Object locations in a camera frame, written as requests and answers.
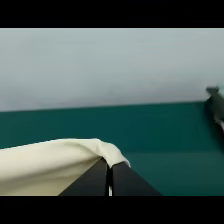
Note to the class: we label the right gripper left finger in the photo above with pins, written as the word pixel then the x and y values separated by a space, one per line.
pixel 91 182

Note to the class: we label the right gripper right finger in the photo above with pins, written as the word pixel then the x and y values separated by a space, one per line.
pixel 130 183

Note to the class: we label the cream garment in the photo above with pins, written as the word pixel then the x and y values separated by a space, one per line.
pixel 43 166

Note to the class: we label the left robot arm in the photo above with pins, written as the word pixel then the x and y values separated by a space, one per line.
pixel 216 105

